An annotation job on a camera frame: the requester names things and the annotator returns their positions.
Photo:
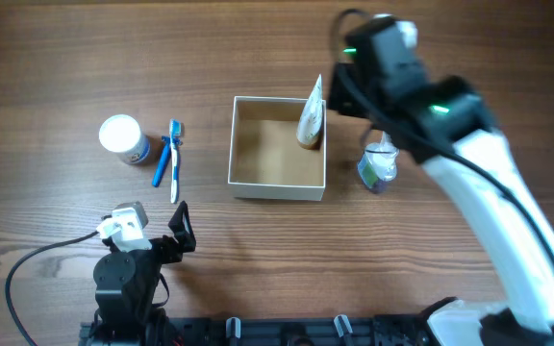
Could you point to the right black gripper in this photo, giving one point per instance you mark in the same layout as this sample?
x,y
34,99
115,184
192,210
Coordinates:
x,y
342,91

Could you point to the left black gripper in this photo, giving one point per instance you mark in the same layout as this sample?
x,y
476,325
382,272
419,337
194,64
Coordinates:
x,y
168,245

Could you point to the white lotion tube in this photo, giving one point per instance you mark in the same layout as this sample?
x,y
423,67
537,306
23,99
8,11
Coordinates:
x,y
311,117

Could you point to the blue razor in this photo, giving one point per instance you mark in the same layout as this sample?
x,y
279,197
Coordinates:
x,y
162,163

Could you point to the clear pump soap bottle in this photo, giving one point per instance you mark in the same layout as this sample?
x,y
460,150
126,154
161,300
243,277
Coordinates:
x,y
377,166

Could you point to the blue white toothbrush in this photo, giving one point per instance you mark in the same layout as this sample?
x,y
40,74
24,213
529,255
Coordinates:
x,y
175,130

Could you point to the cardboard box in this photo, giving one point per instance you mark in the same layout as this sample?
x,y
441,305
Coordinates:
x,y
266,160

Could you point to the white cotton swab jar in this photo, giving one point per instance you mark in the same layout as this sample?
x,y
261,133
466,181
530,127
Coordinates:
x,y
121,134

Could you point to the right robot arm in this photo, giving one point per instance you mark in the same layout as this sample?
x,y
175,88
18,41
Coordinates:
x,y
450,133

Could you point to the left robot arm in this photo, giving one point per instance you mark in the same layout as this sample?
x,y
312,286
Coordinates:
x,y
127,278

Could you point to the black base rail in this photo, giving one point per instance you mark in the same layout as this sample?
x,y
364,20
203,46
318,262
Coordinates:
x,y
380,330

